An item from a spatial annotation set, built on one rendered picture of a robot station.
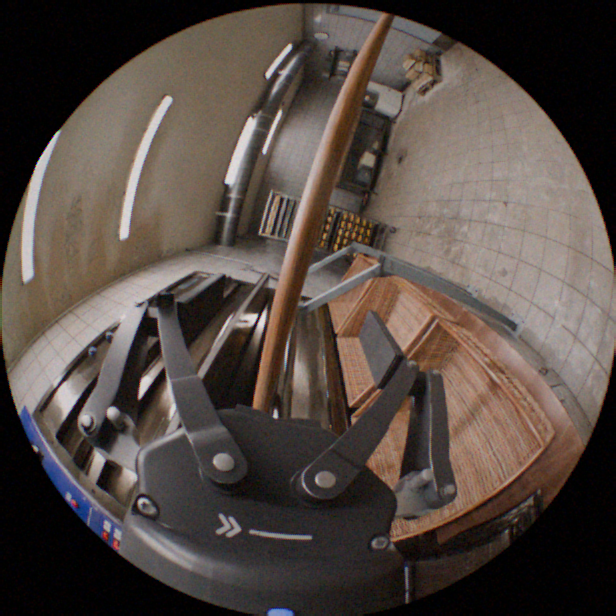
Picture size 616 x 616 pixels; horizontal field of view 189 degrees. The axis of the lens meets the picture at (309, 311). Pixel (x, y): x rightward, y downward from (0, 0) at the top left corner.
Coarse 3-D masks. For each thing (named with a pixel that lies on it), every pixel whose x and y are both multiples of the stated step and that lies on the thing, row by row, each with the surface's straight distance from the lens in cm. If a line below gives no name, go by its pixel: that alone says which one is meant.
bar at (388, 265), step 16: (336, 256) 111; (384, 256) 64; (368, 272) 64; (384, 272) 67; (400, 272) 67; (416, 272) 70; (336, 288) 64; (432, 288) 74; (448, 288) 79; (304, 304) 66; (320, 304) 65; (480, 304) 94; (512, 320) 135; (288, 352) 44; (288, 368) 40; (288, 384) 37; (288, 400) 34; (288, 416) 32
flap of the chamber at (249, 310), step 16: (256, 288) 138; (256, 304) 138; (240, 320) 103; (224, 336) 85; (240, 336) 106; (224, 352) 84; (208, 368) 70; (224, 368) 87; (208, 384) 72; (224, 384) 90; (176, 416) 58
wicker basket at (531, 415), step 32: (416, 352) 72; (448, 352) 81; (480, 352) 62; (448, 384) 81; (480, 384) 72; (512, 384) 62; (352, 416) 85; (448, 416) 80; (480, 416) 71; (512, 416) 65; (544, 416) 61; (384, 448) 80; (480, 448) 70; (512, 448) 66; (544, 448) 48; (384, 480) 74; (480, 480) 71; (512, 480) 49; (448, 512) 78
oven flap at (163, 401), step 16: (240, 288) 182; (224, 304) 151; (208, 320) 131; (224, 320) 124; (208, 336) 111; (192, 352) 102; (160, 384) 91; (160, 400) 83; (144, 416) 81; (160, 416) 77; (144, 432) 76; (112, 480) 76; (128, 480) 71; (112, 496) 74
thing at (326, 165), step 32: (384, 32) 52; (352, 96) 29; (352, 128) 27; (320, 160) 24; (320, 192) 23; (320, 224) 24; (288, 256) 24; (288, 288) 24; (288, 320) 26; (256, 384) 34
